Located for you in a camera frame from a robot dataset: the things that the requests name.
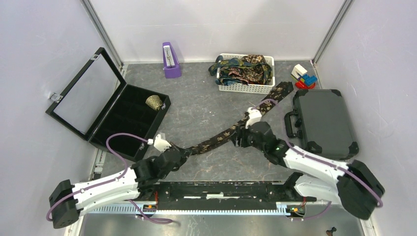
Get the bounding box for black gold floral tie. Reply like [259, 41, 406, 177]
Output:
[186, 82, 294, 157]

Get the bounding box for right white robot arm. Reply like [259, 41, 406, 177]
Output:
[232, 121, 385, 220]

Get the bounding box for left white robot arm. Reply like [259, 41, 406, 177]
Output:
[46, 146, 191, 229]

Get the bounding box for pile of patterned ties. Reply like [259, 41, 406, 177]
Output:
[208, 55, 272, 86]

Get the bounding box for white perforated basket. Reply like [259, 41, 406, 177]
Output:
[218, 56, 276, 94]

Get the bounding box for rolled gold tie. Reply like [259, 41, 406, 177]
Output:
[145, 94, 164, 111]

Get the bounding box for dark grey hard case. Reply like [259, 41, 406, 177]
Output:
[284, 89, 359, 160]

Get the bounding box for colourful toy blocks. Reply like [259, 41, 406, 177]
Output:
[291, 64, 318, 89]

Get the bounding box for purple metronome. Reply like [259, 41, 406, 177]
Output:
[162, 42, 182, 79]

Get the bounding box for black display box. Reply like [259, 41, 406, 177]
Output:
[46, 47, 171, 162]

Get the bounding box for small black knob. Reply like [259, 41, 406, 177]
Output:
[326, 227, 337, 236]

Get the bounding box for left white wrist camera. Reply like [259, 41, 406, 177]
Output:
[148, 133, 172, 152]

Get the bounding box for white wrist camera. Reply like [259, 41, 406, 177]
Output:
[148, 133, 172, 152]
[245, 108, 262, 129]

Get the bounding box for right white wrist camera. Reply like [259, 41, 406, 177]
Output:
[245, 108, 262, 129]

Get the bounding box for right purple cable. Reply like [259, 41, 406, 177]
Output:
[251, 98, 385, 209]

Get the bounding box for purple cable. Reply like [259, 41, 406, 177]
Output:
[46, 133, 173, 225]
[251, 98, 385, 209]

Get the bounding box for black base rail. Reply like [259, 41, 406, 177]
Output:
[137, 181, 317, 211]

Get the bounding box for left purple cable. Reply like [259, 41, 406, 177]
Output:
[46, 133, 173, 225]

